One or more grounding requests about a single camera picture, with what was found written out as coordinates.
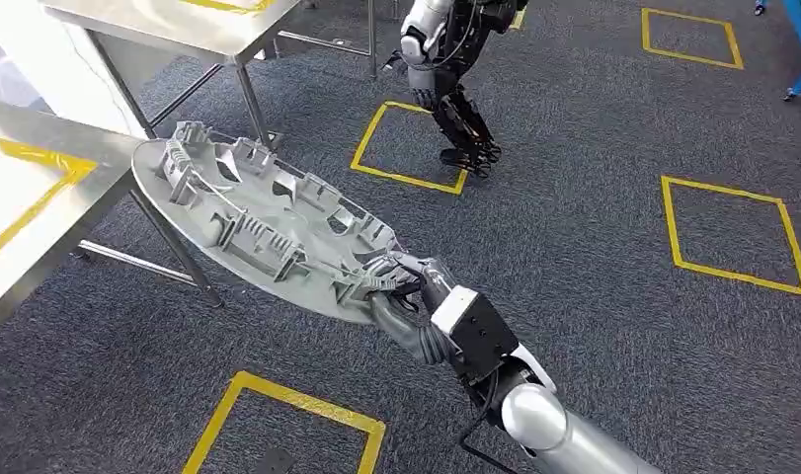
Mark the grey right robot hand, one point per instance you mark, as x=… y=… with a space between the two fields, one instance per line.
x=413 y=275

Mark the grey plastic wheel cover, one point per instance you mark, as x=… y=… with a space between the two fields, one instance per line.
x=256 y=222

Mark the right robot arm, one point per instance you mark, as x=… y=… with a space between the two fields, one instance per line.
x=570 y=438

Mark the silver black humanoid robot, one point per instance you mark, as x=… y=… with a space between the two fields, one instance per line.
x=449 y=72

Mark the dark floor plate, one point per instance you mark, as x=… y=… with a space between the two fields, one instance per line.
x=274 y=462

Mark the steel bench with yellow tape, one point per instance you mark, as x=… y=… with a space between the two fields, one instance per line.
x=20 y=196
x=177 y=26

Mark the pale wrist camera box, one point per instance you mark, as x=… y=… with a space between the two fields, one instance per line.
x=482 y=330

